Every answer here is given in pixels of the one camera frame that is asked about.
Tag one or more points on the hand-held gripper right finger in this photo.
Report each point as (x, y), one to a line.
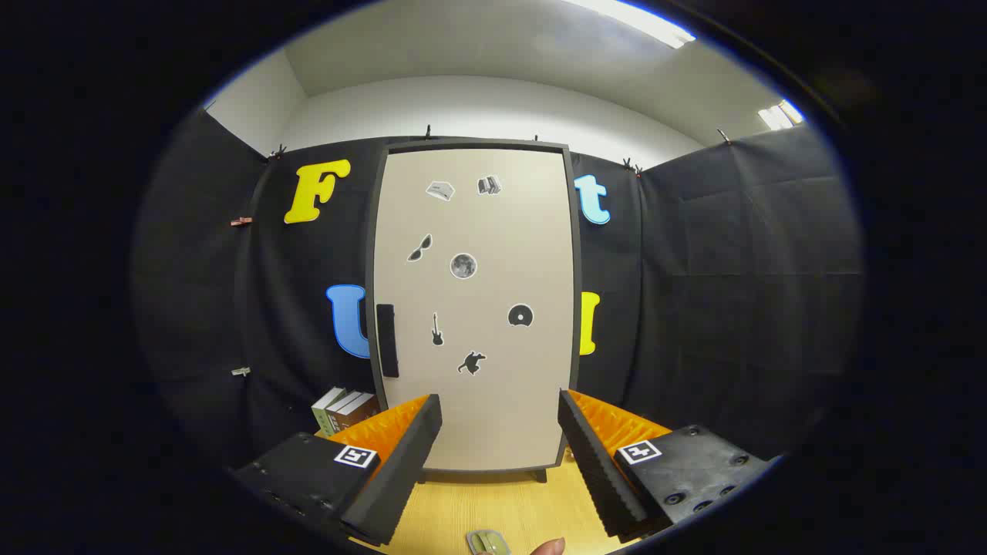
(597, 470)

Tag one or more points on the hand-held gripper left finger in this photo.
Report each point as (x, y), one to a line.
(405, 470)

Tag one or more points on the clear tape roll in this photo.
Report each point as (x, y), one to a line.
(487, 542)

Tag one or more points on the grey spine book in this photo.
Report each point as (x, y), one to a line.
(343, 407)

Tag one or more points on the green spine book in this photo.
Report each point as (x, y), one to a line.
(322, 408)

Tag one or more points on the dark grey cabinet body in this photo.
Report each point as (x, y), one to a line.
(576, 308)

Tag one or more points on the black backdrop cloth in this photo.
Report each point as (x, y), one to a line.
(717, 308)

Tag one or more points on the small ceiling light panel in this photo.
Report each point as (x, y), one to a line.
(780, 116)

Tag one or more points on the long ceiling light panel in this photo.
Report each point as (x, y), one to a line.
(636, 21)

